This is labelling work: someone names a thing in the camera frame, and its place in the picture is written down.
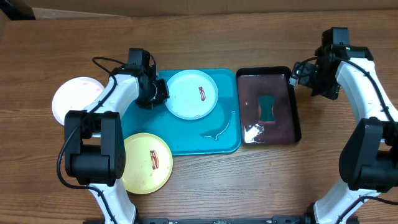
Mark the white plate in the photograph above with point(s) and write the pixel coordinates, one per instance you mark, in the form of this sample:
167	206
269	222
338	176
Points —
75	94

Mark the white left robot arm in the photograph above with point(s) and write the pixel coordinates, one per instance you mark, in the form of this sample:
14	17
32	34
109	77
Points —
93	155

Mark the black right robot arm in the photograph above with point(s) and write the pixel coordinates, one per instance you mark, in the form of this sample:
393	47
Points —
368	162

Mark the yellow plate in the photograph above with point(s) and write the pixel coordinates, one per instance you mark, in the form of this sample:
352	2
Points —
149	163

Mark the green scrub sponge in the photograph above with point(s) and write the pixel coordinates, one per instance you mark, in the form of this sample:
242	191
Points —
265	108

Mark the light blue plate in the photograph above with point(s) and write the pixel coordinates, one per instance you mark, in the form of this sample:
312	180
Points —
193	94

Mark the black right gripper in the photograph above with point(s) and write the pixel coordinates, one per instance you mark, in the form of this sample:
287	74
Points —
332	92

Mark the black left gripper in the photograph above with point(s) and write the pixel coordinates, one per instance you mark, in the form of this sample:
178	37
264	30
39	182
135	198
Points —
164	94

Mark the teal plastic tray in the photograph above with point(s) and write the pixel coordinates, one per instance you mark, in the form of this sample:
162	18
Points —
217	132

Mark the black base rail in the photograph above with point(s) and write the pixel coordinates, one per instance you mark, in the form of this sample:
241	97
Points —
274	220

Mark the cardboard backboard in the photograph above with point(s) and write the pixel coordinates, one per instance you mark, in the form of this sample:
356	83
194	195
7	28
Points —
73	8

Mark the black water tray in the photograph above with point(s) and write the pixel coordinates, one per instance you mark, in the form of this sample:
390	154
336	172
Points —
254	82

